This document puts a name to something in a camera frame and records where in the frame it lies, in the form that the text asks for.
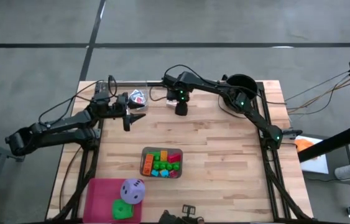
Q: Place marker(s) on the pink plastic bin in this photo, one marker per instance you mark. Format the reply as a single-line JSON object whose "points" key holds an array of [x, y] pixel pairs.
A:
{"points": [[100, 199]]}

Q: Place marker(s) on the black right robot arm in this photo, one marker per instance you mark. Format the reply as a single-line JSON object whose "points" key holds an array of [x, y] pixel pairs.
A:
{"points": [[212, 85]]}

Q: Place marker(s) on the purple foam die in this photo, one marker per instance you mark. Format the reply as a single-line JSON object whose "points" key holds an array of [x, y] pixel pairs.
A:
{"points": [[132, 191]]}

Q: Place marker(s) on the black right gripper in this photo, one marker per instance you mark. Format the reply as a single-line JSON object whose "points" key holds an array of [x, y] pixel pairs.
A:
{"points": [[181, 109]]}

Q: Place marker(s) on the small red toy cube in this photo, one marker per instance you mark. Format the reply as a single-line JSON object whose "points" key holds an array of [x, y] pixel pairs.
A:
{"points": [[173, 174]]}

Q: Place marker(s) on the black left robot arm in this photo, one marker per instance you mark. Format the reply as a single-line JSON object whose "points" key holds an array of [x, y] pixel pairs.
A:
{"points": [[53, 124]]}

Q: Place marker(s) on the small teal toy cube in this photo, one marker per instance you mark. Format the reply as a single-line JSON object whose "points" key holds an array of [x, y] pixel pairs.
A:
{"points": [[155, 173], [164, 173]]}

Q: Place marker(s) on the orange object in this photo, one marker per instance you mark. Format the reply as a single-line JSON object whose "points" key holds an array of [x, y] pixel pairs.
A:
{"points": [[305, 144]]}

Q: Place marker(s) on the black diagonal beam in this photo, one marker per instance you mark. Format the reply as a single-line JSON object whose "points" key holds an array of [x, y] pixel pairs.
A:
{"points": [[333, 143]]}

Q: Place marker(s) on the green foam die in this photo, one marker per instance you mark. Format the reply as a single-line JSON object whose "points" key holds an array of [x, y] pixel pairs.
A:
{"points": [[122, 211]]}

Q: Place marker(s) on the white roll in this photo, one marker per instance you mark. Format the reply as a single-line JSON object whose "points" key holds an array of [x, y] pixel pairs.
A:
{"points": [[348, 171]]}

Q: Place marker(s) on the long orange toy brick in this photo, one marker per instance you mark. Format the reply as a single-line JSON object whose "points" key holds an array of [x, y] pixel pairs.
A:
{"points": [[148, 165]]}

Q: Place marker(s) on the grey translucent plastic bin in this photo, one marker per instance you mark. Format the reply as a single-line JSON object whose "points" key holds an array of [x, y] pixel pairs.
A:
{"points": [[161, 149]]}

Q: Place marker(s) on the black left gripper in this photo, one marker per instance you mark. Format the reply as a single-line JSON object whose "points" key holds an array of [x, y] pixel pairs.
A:
{"points": [[117, 107]]}

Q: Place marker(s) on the white board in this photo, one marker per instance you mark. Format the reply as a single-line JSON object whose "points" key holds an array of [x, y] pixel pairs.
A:
{"points": [[317, 165]]}

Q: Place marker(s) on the black leader arm gripper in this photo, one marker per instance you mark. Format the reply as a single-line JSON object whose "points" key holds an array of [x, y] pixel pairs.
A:
{"points": [[168, 217]]}

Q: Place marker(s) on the black aluminium rig frame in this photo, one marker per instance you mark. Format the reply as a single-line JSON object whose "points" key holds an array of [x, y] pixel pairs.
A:
{"points": [[154, 83]]}

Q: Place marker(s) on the long green toy brick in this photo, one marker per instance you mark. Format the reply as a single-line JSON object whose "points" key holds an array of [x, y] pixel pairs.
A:
{"points": [[166, 165]]}

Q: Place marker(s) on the clear plastic bin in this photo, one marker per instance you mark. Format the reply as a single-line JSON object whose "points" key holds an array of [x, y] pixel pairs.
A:
{"points": [[137, 85]]}

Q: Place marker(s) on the red toy brick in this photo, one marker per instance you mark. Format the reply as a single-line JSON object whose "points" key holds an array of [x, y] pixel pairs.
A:
{"points": [[174, 158]]}

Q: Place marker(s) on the black pumpkin-face bucket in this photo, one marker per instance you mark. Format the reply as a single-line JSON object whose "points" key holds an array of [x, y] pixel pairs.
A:
{"points": [[240, 81]]}

